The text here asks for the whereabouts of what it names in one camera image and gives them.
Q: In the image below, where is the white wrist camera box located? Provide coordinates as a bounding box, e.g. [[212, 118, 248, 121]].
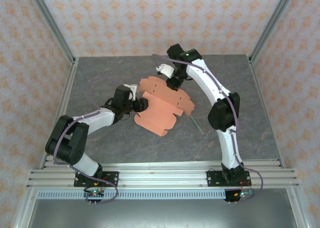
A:
[[155, 63, 174, 79], [123, 83, 138, 101]]

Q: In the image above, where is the right small circuit board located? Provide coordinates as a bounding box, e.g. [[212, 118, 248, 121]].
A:
[[233, 191, 255, 199]]

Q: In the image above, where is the aluminium frame leg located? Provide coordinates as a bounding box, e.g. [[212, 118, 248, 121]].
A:
[[13, 188, 38, 228], [286, 188, 310, 228]]

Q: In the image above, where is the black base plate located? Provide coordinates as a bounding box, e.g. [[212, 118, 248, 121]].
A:
[[73, 171, 120, 188], [206, 170, 251, 188]]

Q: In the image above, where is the thin green strip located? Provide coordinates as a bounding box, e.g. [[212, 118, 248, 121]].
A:
[[190, 115, 204, 135]]

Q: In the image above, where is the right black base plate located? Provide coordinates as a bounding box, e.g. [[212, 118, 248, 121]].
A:
[[206, 170, 251, 188]]

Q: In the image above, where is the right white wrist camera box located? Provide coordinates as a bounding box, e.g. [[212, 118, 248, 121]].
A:
[[155, 63, 174, 79]]

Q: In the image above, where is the aluminium mounting rail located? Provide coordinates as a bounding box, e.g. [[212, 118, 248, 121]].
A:
[[26, 159, 300, 189]]

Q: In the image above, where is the left small circuit board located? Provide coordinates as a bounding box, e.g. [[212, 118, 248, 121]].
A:
[[83, 189, 106, 199]]

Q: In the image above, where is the small circuit board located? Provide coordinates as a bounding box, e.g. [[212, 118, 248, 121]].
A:
[[233, 191, 255, 199], [83, 189, 106, 199]]

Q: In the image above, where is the orange paper box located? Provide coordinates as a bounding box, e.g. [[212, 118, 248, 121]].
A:
[[133, 77, 196, 137]]

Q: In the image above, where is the aluminium frame post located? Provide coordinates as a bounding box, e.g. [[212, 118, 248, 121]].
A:
[[249, 0, 299, 65], [26, 0, 77, 65]]

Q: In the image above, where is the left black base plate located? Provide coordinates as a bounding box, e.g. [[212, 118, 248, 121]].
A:
[[73, 171, 120, 188]]

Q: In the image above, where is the aluminium table side rail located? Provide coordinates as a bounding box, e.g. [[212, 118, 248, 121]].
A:
[[247, 55, 286, 169], [38, 57, 80, 170]]

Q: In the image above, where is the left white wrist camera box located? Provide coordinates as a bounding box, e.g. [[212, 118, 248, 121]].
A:
[[123, 83, 138, 101]]

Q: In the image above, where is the grey metal shelf panel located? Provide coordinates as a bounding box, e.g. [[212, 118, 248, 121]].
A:
[[27, 199, 300, 228]]

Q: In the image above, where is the slotted grey cable duct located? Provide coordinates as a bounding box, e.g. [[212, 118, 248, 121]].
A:
[[36, 190, 227, 201]]

